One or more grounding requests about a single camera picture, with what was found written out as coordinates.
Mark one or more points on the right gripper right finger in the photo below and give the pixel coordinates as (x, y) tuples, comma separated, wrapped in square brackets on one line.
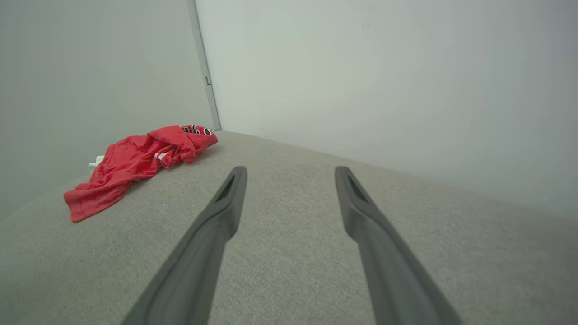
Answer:
[(397, 289)]

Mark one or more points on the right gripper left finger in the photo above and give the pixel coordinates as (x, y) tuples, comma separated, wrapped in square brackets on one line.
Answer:
[(194, 280)]

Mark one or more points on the red and white garment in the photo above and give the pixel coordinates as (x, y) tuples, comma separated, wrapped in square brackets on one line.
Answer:
[(131, 162)]

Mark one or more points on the grey wall trim strip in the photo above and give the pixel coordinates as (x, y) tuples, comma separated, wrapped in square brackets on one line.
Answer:
[(204, 67)]

